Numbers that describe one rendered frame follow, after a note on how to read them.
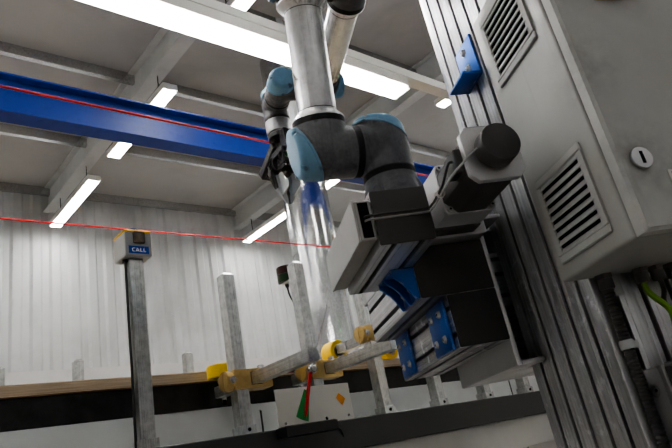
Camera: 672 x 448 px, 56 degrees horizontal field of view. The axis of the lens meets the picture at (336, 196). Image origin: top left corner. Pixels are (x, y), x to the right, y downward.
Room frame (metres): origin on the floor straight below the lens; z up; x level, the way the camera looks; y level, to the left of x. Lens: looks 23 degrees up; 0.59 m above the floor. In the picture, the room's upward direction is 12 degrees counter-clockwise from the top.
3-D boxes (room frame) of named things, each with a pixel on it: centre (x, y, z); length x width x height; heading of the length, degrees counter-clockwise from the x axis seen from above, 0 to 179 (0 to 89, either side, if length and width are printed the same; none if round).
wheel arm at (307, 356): (1.65, 0.28, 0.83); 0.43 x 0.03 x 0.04; 44
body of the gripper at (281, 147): (1.59, 0.12, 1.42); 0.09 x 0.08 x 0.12; 37
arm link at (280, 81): (1.50, 0.08, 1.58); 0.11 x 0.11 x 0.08; 17
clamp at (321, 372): (1.85, 0.15, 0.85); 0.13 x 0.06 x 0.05; 134
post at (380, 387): (2.00, -0.01, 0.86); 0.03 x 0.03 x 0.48; 44
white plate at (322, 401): (1.79, 0.17, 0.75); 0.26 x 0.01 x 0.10; 134
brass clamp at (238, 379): (1.67, 0.33, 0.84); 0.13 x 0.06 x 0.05; 134
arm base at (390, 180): (1.25, -0.12, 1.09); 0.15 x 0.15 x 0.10
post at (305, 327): (1.83, 0.17, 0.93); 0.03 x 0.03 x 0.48; 44
